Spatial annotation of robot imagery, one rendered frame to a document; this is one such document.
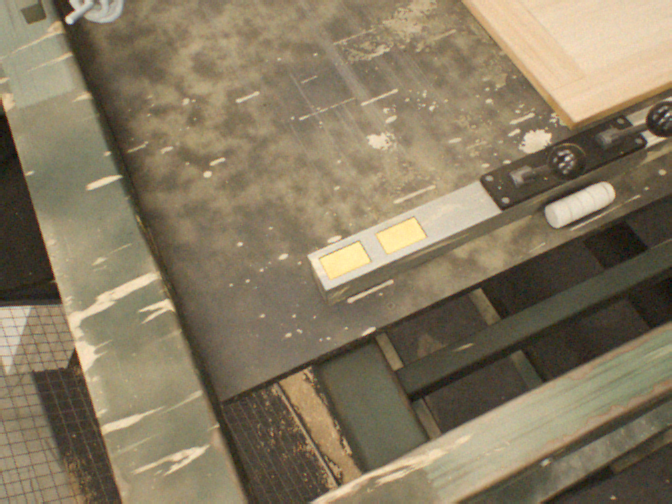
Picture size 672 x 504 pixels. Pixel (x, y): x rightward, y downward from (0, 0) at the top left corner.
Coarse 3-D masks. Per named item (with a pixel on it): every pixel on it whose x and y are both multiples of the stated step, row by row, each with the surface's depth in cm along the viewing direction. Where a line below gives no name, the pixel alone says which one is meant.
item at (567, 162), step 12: (564, 144) 67; (552, 156) 67; (564, 156) 66; (576, 156) 66; (528, 168) 77; (540, 168) 72; (552, 168) 67; (564, 168) 66; (576, 168) 66; (516, 180) 77; (528, 180) 77; (564, 180) 67
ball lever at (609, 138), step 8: (656, 104) 69; (664, 104) 69; (648, 112) 70; (656, 112) 69; (664, 112) 68; (648, 120) 70; (656, 120) 69; (664, 120) 68; (616, 128) 79; (632, 128) 75; (640, 128) 73; (648, 128) 70; (656, 128) 69; (664, 128) 68; (600, 136) 79; (608, 136) 79; (616, 136) 77; (624, 136) 76; (656, 136) 70; (664, 136) 69; (600, 144) 80; (608, 144) 79; (616, 144) 79
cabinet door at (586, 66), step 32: (480, 0) 97; (512, 0) 97; (544, 0) 97; (576, 0) 96; (608, 0) 96; (640, 0) 96; (512, 32) 94; (544, 32) 93; (576, 32) 93; (608, 32) 93; (640, 32) 93; (544, 64) 90; (576, 64) 90; (608, 64) 90; (640, 64) 90; (544, 96) 90; (576, 96) 87; (608, 96) 87; (640, 96) 88; (576, 128) 87
